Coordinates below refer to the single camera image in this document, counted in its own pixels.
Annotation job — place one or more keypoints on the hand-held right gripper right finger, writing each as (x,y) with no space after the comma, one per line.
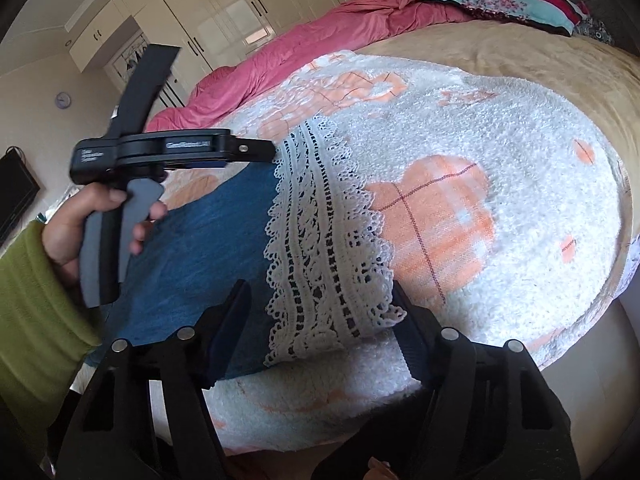
(415,350)

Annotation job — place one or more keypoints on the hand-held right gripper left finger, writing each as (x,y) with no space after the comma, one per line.
(227,340)

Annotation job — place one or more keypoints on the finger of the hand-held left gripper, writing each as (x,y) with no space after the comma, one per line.
(252,151)

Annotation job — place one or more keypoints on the blue denim lace-trimmed garment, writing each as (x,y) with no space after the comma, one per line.
(200,260)

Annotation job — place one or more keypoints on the person's left forearm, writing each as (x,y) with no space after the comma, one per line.
(35,310)

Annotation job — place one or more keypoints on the person's left hand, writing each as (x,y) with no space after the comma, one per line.
(62,230)

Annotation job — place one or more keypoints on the person's right hand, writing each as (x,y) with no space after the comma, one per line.
(380,467)

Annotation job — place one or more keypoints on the cream glossy wardrobe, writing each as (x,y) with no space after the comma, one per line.
(225,15)

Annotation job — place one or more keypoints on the black flat television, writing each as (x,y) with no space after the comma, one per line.
(15,195)

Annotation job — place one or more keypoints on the pink duvet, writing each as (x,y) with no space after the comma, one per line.
(350,25)

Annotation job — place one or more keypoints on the white orange fleece blanket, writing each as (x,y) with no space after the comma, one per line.
(500,120)

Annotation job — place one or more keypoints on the beige bed sheet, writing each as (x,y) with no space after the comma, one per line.
(500,45)

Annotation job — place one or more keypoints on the colourful floral pillow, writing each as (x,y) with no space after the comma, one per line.
(500,0)

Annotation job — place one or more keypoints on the grey patterned cloth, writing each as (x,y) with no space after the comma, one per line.
(595,30)

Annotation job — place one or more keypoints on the round purple wall clock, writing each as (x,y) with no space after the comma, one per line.
(63,100)

